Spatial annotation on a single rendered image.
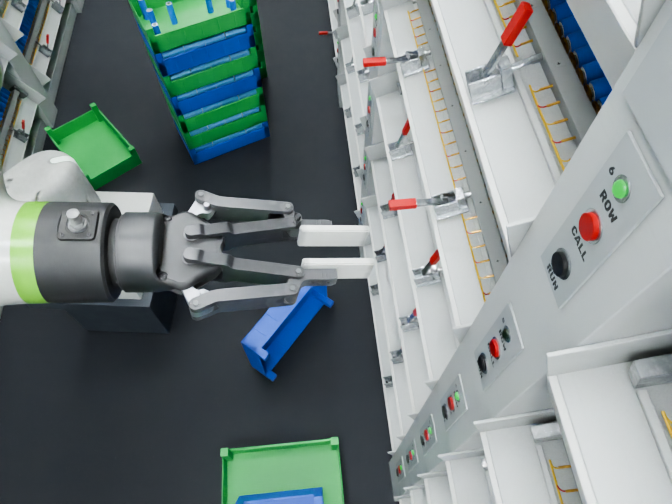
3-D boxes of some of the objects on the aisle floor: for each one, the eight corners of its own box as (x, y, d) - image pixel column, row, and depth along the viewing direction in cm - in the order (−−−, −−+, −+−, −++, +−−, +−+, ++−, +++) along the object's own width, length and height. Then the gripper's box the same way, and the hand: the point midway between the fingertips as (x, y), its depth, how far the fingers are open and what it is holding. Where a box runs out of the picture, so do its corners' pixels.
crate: (251, 366, 149) (240, 341, 132) (313, 290, 161) (310, 258, 144) (273, 382, 147) (264, 359, 129) (334, 304, 159) (333, 273, 142)
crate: (225, 539, 127) (218, 538, 120) (226, 453, 137) (220, 447, 130) (345, 526, 128) (346, 524, 121) (338, 441, 138) (338, 436, 132)
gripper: (98, 316, 40) (389, 309, 45) (122, 158, 49) (366, 165, 53) (118, 349, 47) (371, 341, 51) (136, 205, 55) (353, 208, 59)
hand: (335, 252), depth 51 cm, fingers open, 3 cm apart
